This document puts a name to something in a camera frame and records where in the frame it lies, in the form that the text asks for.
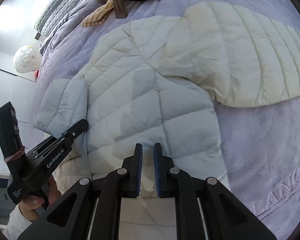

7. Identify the cream white puffer jacket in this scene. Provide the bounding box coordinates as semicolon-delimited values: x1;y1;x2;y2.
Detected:
33;0;300;240

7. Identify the white sleeve left forearm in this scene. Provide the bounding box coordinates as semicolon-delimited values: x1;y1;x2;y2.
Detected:
2;203;37;239

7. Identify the person's left hand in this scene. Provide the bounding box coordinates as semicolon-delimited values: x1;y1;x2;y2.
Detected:
18;175;61;222

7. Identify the lavender plush bed blanket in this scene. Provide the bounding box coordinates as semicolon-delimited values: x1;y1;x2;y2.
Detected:
31;0;300;234

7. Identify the beige striped garment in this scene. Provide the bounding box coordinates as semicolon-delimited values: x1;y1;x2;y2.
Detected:
73;0;121;28

